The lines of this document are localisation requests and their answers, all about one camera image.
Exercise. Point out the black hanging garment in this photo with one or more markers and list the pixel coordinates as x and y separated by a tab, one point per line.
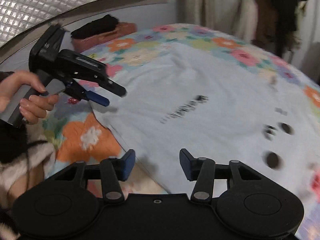
287	12

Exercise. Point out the brown hanging coat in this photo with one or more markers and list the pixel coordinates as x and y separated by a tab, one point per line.
266	20

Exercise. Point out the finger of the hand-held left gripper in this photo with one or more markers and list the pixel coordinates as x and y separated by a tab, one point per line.
115	88
100	100

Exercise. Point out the pale pink hanging dress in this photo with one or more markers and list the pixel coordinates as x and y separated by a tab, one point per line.
248	17

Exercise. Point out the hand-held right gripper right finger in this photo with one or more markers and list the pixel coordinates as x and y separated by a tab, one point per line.
186	165

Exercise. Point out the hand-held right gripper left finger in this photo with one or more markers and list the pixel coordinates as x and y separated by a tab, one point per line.
128	165

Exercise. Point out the black folded cloth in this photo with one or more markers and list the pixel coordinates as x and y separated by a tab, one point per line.
96	26

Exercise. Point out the reddish brown cushion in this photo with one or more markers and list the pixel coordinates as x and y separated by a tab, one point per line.
110	33

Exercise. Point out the floral fleece blanket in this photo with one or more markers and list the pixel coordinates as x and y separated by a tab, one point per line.
82	135

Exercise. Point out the person's left hand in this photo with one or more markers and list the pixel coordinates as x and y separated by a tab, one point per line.
37	106

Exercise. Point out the fluffy beige jacket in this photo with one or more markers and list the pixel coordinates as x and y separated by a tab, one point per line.
17	170

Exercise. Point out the light blue printed t-shirt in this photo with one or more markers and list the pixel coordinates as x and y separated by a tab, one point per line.
195	85

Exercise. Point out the silver quilted panel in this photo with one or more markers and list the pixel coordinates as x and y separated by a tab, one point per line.
62	0

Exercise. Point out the beige curtain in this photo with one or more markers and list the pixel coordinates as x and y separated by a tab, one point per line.
197	2

